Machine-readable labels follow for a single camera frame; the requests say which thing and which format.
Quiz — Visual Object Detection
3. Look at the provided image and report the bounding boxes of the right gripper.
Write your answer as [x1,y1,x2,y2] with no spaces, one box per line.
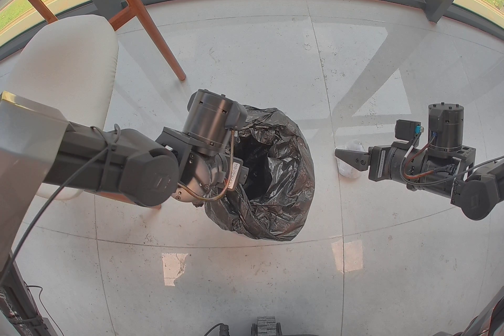
[335,145,428,191]

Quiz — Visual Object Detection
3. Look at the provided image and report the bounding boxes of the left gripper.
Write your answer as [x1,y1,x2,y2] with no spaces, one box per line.
[176,153,251,206]

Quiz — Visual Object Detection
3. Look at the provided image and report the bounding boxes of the black plastic bag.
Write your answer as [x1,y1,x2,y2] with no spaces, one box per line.
[204,105,316,242]

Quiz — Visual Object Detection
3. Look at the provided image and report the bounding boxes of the crumpled white paper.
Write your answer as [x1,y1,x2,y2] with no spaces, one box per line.
[337,139,365,179]

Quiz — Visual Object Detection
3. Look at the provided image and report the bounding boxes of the white chair with wooden legs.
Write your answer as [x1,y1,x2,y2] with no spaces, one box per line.
[0,0,186,210]

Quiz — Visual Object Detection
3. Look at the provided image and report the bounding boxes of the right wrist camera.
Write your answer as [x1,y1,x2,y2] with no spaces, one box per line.
[395,119,423,143]

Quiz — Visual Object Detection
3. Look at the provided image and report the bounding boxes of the black cable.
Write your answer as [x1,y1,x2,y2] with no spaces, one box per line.
[0,124,122,288]

